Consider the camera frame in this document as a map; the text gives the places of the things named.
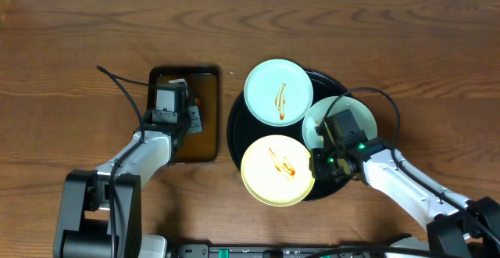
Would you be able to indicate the round black tray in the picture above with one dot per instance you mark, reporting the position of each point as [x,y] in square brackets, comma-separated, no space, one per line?
[243,129]

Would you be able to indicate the pale green plate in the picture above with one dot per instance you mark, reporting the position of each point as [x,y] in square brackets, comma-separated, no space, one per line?
[314,116]

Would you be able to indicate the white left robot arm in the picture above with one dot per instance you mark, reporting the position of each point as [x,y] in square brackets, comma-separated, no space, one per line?
[100,209]

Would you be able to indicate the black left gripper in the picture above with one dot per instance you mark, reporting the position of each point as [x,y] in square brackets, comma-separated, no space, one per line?
[191,116]

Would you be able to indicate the rectangular black tray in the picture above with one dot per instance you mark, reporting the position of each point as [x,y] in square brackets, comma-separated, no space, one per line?
[204,83]

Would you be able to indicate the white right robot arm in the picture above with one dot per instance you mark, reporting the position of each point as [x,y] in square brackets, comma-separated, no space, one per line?
[456,225]

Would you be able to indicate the yellow plate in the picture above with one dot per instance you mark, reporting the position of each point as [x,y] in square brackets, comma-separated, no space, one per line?
[275,170]

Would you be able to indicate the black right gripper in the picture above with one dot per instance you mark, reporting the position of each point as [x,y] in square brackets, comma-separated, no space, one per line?
[317,168]

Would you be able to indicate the light blue plate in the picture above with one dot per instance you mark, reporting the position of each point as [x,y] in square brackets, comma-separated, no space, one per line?
[278,92]

